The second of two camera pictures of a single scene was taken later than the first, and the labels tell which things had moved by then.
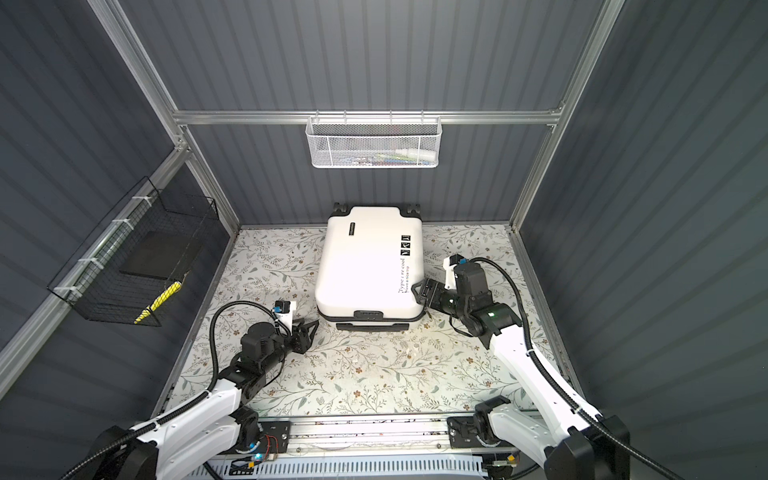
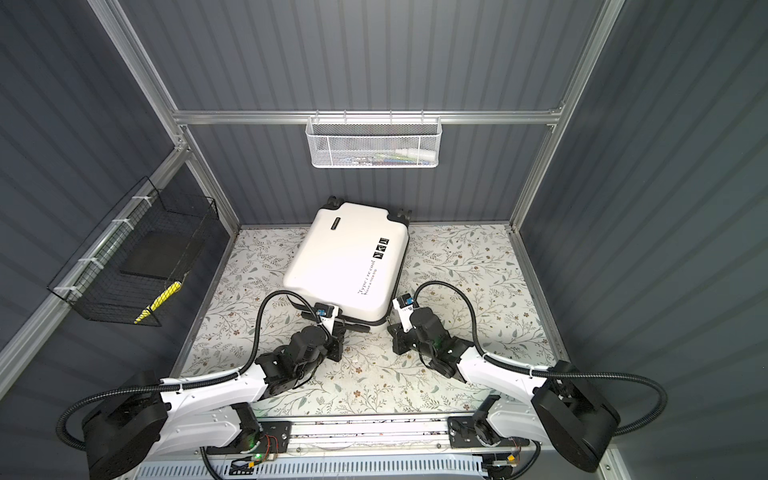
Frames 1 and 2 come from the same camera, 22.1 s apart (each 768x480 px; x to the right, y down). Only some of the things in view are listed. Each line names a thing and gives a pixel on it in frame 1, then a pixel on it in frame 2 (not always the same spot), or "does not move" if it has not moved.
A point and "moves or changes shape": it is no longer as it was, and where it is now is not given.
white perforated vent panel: x=345 y=467 does not move
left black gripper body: x=297 y=342 -> x=334 y=347
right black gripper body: x=442 y=299 -> x=404 y=341
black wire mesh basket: x=145 y=247 does not move
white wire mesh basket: x=368 y=142 does not move
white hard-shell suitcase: x=368 y=261 moves or changes shape
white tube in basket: x=417 y=154 does not move
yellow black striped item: x=164 y=297 does not move
